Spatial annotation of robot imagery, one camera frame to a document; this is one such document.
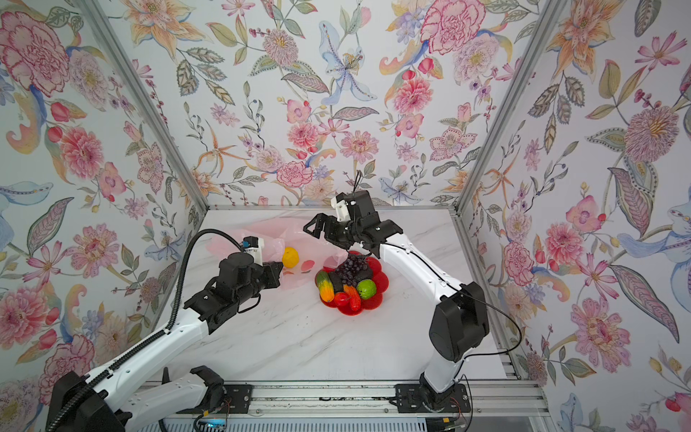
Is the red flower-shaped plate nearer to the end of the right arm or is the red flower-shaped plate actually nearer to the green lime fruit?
the green lime fruit

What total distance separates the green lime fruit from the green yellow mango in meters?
0.09

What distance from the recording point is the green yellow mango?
0.88 metres

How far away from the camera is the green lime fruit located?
2.98ft

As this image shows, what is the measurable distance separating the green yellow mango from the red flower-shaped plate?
0.10 m

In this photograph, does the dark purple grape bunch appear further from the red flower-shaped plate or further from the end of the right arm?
the end of the right arm

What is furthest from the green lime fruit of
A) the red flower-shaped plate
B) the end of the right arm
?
the end of the right arm

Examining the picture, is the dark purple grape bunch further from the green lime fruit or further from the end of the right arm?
the end of the right arm

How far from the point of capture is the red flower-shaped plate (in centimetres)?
89

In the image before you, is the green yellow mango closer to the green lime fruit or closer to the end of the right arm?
the green lime fruit

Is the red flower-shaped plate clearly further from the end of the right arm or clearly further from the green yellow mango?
the end of the right arm

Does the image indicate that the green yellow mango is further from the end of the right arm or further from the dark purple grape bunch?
the end of the right arm
